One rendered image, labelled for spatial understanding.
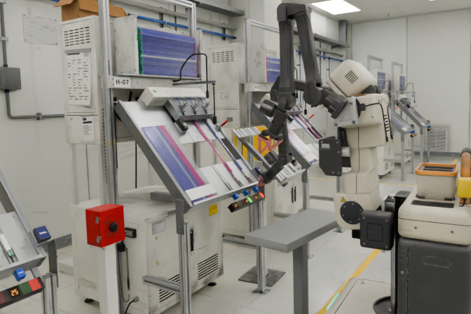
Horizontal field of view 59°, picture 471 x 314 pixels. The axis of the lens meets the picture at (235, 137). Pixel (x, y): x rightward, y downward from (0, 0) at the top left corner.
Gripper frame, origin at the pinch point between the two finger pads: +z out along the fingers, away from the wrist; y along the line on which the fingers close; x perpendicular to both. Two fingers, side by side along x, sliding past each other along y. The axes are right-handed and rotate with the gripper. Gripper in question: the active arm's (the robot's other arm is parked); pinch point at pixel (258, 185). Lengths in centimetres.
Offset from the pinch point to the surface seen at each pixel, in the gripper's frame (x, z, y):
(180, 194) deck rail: -11, 4, 60
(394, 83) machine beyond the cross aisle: -93, -12, -596
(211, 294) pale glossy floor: 32, 73, 8
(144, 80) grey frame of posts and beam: -82, -4, 39
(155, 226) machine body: -12, 37, 52
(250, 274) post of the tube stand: 36, 67, -29
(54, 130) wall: -157, 128, 1
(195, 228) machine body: -3.8, 44.1, 18.6
